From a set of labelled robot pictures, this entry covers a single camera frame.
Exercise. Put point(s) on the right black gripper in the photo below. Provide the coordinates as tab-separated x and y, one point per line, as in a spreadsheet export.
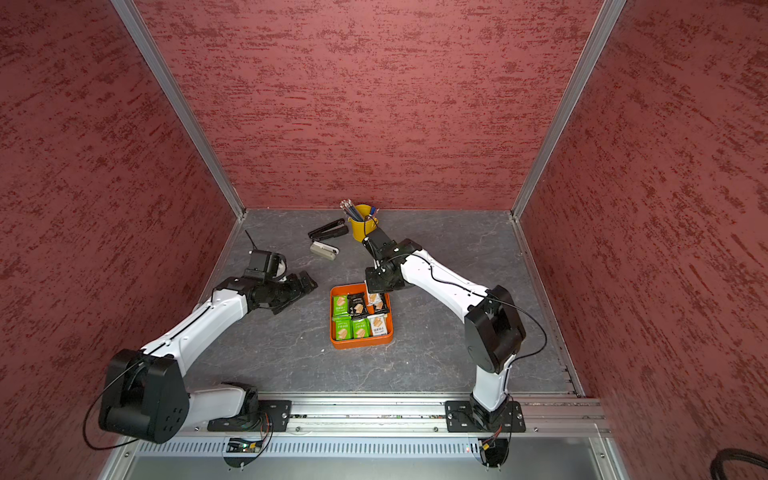
376	285

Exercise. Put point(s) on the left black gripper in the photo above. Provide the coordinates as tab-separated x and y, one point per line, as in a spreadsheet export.
296	289

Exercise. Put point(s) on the white pink cookie packet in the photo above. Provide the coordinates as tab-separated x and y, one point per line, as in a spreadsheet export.
376	301

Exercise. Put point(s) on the black cookie packet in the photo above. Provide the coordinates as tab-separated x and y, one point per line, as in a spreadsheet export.
357	305

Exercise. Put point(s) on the orange plastic storage tray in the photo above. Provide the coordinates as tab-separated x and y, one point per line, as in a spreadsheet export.
366	342

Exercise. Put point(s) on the white cookie packet front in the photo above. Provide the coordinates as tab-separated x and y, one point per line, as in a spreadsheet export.
378	325

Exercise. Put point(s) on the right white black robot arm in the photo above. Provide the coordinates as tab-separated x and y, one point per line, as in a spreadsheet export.
493	330

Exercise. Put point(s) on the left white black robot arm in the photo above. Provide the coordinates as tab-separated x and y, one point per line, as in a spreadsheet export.
145	396

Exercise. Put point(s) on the yellow pen cup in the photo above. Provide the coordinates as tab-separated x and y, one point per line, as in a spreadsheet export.
364	223

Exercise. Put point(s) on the green cookie packet middle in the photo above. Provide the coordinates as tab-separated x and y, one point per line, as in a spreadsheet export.
361	328

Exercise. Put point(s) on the green cookie packet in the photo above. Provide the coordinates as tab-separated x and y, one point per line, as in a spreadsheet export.
340	306
361	328
343	328

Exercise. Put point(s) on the green cookie packet far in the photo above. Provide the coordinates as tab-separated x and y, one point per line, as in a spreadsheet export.
340	306

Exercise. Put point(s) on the green cookie packet left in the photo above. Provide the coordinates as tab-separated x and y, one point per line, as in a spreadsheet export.
343	328

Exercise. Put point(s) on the black stapler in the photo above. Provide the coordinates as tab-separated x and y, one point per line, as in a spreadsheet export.
333	229

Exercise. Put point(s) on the pens in cup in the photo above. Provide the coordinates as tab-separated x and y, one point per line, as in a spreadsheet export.
351	210

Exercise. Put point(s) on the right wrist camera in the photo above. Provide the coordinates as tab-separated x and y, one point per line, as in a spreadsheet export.
379	244

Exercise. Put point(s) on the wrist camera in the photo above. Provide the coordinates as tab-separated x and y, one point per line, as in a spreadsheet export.
379	244
266	266

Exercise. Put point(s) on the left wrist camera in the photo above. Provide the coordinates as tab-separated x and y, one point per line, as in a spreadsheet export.
266	266

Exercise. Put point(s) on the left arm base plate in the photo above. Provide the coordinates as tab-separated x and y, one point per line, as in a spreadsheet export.
267	417

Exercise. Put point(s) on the aluminium front rail frame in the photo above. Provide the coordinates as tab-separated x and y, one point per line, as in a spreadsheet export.
392	426

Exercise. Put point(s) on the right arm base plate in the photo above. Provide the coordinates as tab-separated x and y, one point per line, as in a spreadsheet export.
466	417

